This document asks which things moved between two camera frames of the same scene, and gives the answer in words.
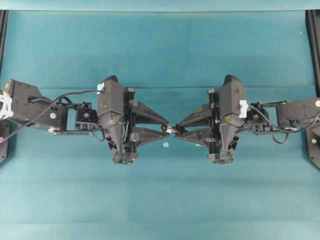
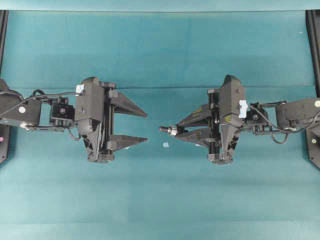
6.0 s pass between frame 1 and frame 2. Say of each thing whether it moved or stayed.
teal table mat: stayed
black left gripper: moved
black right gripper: stayed
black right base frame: stayed
